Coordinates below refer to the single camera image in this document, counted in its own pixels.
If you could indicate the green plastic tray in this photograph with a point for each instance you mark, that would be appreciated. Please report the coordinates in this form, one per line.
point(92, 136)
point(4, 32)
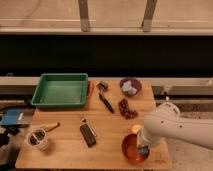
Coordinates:
point(61, 90)

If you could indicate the blue box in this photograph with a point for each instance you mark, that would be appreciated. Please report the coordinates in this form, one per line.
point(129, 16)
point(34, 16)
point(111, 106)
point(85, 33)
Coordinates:
point(10, 117)

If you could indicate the red bowl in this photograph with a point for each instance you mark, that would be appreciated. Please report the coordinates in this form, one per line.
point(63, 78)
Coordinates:
point(130, 150)

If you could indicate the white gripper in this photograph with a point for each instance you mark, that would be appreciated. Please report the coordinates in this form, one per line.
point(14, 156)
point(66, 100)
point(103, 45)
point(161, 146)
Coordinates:
point(147, 139)

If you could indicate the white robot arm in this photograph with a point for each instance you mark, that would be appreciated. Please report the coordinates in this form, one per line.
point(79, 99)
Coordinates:
point(165, 122)

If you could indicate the black dish brush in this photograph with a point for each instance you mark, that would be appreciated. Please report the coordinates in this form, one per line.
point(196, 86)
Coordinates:
point(103, 86)

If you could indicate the blue sponge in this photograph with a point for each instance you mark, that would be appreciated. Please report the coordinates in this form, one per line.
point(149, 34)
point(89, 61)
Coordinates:
point(144, 151)

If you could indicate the purple bowl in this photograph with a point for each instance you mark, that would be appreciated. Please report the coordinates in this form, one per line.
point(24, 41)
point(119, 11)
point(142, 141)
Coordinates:
point(135, 83)

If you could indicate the white crumpled cloth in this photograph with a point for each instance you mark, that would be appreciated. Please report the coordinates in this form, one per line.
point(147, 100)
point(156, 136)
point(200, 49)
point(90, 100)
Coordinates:
point(128, 88)

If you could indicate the wooden handled tool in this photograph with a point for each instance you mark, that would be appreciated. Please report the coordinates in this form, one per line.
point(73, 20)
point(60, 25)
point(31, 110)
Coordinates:
point(48, 127)

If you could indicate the bunch of red grapes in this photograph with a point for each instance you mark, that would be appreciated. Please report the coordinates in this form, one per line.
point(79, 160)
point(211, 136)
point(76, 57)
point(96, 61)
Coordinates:
point(125, 111)

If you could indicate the black rectangular block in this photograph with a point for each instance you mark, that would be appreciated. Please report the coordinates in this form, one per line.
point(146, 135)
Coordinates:
point(87, 135)

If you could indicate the orange apple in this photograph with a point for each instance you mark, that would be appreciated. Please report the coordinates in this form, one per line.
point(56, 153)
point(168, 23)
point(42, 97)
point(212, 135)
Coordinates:
point(136, 128)

